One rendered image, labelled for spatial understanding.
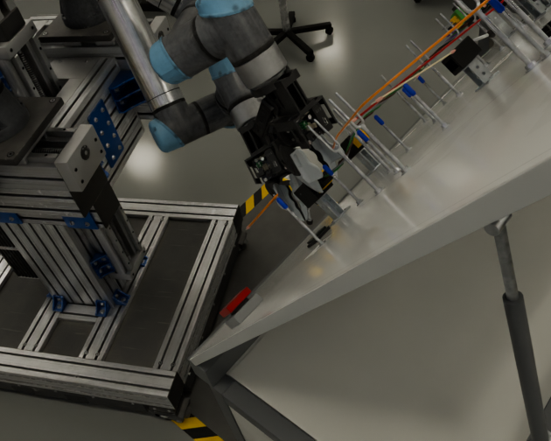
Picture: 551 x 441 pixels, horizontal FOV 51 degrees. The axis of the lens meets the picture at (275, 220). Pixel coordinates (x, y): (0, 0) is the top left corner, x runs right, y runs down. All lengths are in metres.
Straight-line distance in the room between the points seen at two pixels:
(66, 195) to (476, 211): 1.17
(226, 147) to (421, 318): 1.96
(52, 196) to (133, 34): 0.45
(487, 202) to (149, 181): 2.69
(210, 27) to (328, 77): 2.53
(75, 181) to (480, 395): 0.96
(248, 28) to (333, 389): 0.70
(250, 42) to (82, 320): 1.54
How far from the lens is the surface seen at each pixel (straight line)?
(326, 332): 1.27
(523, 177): 0.34
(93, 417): 2.29
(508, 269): 0.65
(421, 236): 0.42
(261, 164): 1.12
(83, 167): 1.40
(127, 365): 2.06
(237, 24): 0.89
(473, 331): 1.28
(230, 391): 1.24
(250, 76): 0.91
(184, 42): 0.93
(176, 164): 3.04
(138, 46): 1.25
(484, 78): 0.96
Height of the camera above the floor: 1.87
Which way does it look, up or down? 46 degrees down
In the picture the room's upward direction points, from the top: 13 degrees counter-clockwise
